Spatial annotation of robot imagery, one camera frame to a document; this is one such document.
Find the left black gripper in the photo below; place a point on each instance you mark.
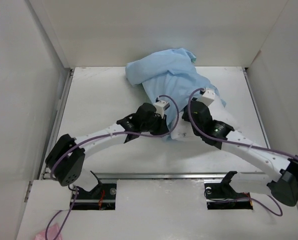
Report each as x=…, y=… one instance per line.
x=162, y=129

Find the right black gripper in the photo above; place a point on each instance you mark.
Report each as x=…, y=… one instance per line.
x=185, y=114

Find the white pillow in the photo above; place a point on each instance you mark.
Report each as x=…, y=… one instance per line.
x=184, y=132

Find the light blue pillowcase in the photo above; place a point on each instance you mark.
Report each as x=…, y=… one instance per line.
x=168, y=72

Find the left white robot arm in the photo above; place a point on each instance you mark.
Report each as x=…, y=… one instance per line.
x=66, y=159

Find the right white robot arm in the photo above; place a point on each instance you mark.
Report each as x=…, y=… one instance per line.
x=279, y=170

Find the pink plastic bag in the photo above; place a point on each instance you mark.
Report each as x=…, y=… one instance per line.
x=51, y=233

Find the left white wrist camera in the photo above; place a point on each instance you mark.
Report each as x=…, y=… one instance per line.
x=161, y=106

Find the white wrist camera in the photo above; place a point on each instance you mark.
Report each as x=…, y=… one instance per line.
x=207, y=96
x=161, y=106

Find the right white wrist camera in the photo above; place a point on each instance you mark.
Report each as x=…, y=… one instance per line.
x=207, y=96

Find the aluminium front rail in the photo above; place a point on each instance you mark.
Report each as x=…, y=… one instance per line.
x=160, y=176

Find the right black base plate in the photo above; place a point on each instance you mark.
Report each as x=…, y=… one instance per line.
x=221, y=196

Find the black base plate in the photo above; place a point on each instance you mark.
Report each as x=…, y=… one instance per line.
x=98, y=200
x=221, y=196

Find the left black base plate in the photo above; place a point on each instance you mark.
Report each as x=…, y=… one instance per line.
x=98, y=200

